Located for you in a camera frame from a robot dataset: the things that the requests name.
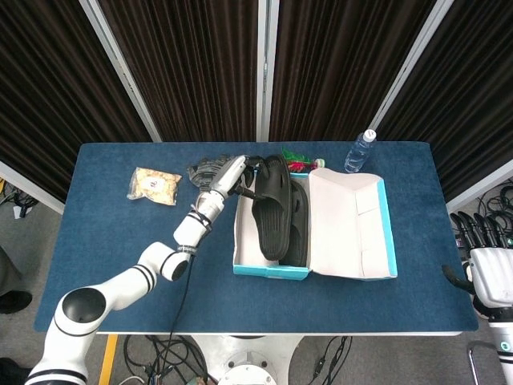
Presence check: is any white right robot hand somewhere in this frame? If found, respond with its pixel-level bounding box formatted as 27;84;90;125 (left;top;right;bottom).
441;210;513;312

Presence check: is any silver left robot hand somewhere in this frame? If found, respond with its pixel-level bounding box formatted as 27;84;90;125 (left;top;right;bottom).
206;154;268;201

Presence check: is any black rubber slipper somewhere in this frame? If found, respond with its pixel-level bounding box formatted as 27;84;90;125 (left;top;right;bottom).
280;178;310;266
251;154;292;261

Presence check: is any blue and white shoebox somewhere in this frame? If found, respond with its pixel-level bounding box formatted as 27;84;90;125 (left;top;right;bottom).
232;168;398;280

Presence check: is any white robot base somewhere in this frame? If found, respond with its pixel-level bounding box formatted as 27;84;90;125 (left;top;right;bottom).
188;334;305;385

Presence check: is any black shoe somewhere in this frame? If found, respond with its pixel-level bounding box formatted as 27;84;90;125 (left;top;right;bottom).
0;290;34;314
0;356;33;385

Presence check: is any grey striped knit glove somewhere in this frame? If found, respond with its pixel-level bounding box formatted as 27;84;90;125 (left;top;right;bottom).
186;156;232;192

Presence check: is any colourful feather shuttlecock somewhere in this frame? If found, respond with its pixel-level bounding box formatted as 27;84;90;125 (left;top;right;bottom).
280;146;325;174

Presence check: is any clear bag of snacks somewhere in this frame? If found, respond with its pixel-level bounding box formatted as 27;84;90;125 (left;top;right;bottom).
127;166;183;206

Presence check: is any dark brown curtain panel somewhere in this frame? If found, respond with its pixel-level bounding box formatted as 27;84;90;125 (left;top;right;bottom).
378;0;513;201
0;0;153;204
98;0;260;142
269;0;436;142

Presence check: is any clear plastic water bottle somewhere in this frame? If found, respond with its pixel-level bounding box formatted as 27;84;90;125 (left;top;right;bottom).
343;128;378;173

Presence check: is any blue felt table cover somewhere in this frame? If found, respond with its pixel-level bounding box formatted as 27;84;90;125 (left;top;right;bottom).
34;140;480;334

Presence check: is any yellow floor tape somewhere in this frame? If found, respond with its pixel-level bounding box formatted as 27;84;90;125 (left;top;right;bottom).
98;333;119;385

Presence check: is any black floor cable bundle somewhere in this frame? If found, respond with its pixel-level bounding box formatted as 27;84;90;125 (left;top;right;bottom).
476;180;513;225
0;180;39;220
122;334;209;385

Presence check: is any grey metal tube frame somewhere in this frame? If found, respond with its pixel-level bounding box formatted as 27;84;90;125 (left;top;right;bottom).
467;340;499;385

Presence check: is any white partition post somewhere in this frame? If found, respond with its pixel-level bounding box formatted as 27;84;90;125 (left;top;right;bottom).
0;160;65;216
445;158;513;213
368;0;458;142
256;0;281;142
79;0;164;142

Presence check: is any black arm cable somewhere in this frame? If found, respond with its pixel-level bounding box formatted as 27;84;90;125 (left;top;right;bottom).
166;250;198;346

